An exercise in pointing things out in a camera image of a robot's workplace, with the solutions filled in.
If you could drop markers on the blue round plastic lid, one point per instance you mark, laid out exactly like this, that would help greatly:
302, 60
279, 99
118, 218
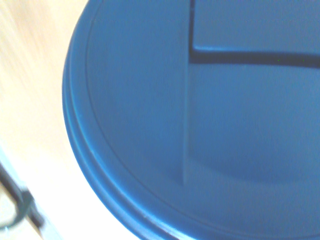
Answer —
200, 125

